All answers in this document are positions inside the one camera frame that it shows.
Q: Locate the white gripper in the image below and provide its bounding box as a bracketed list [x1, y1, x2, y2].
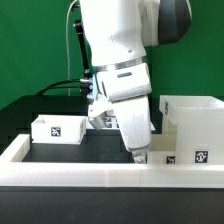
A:
[112, 96, 151, 164]

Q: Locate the white drawer cabinet box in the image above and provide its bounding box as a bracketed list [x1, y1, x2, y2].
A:
[159, 95, 224, 165]

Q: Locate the white drawer tray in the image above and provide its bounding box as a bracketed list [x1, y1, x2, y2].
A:
[31, 115, 86, 145]
[147, 134, 176, 165]

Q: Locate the white front drawer tray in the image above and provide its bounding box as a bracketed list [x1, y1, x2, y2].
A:
[147, 134, 176, 165]

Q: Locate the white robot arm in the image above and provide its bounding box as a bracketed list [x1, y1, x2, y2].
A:
[80, 0, 192, 163]

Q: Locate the white marker tag sheet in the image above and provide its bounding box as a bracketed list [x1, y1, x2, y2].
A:
[85, 116, 157, 132]

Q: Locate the white cable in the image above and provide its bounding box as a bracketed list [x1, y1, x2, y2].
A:
[65, 0, 80, 97]

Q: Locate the black cable bundle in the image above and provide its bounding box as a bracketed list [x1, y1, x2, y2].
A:
[35, 78, 94, 97]

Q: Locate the white workspace border frame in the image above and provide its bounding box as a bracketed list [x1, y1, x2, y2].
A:
[0, 134, 224, 188]

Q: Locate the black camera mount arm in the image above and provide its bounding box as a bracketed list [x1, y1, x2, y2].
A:
[73, 20, 92, 78]

